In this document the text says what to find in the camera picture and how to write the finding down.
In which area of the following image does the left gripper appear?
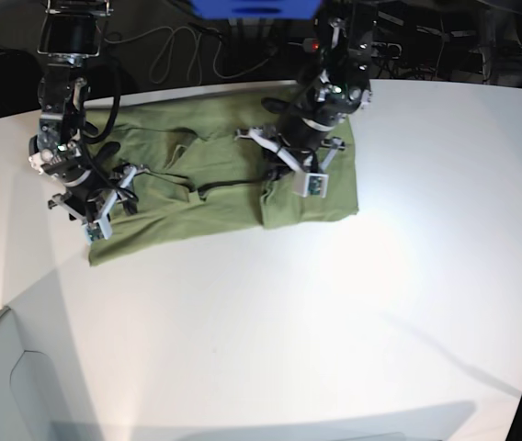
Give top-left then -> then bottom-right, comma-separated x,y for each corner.
235,117 -> 347,172

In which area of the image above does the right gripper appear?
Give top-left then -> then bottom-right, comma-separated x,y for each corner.
47,162 -> 150,222

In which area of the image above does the green T-shirt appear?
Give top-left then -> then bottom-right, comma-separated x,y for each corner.
76,89 -> 360,267

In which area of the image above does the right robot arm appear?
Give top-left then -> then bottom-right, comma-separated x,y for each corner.
28,1 -> 276,233

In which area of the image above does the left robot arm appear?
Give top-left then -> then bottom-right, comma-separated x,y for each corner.
116,1 -> 376,228

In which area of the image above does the blue box overhead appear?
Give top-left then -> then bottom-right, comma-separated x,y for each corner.
191,0 -> 322,19

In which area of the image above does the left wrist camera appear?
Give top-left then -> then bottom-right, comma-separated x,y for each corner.
83,217 -> 112,243

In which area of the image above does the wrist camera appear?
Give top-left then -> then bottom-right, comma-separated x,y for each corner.
83,217 -> 112,243
292,172 -> 329,198

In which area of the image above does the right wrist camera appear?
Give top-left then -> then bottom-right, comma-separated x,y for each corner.
292,172 -> 329,198

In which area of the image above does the grey white cable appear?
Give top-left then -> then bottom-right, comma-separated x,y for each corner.
150,25 -> 285,85

